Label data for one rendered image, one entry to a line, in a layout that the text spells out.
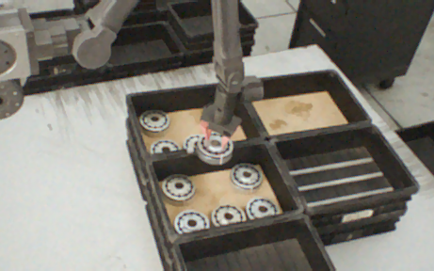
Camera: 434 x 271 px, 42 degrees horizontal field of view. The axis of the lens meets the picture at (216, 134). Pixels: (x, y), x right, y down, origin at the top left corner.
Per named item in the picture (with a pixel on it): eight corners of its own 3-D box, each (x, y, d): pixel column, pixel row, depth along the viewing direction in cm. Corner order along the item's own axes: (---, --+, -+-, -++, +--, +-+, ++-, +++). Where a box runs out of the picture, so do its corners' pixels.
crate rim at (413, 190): (304, 216, 165) (306, 212, 163) (265, 144, 184) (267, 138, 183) (420, 193, 177) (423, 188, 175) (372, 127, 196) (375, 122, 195)
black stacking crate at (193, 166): (168, 263, 160) (171, 240, 152) (144, 184, 179) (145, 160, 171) (296, 236, 172) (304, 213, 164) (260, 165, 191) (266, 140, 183)
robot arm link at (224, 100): (214, 80, 150) (222, 94, 146) (237, 77, 153) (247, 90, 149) (210, 101, 155) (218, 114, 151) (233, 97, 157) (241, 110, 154)
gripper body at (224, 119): (209, 109, 162) (213, 89, 157) (241, 123, 159) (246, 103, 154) (199, 121, 157) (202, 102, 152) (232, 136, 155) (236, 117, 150)
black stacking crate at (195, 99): (144, 183, 179) (145, 159, 171) (124, 119, 198) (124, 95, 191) (260, 164, 191) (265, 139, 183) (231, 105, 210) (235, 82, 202)
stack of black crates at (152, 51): (107, 119, 293) (106, 67, 269) (91, 83, 311) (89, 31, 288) (180, 104, 307) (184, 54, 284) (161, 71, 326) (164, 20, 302)
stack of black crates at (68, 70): (26, 136, 278) (15, 63, 246) (15, 97, 296) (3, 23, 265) (107, 119, 292) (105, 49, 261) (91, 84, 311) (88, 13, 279)
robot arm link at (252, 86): (216, 57, 149) (230, 73, 143) (254, 53, 153) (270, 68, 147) (212, 96, 156) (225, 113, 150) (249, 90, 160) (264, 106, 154)
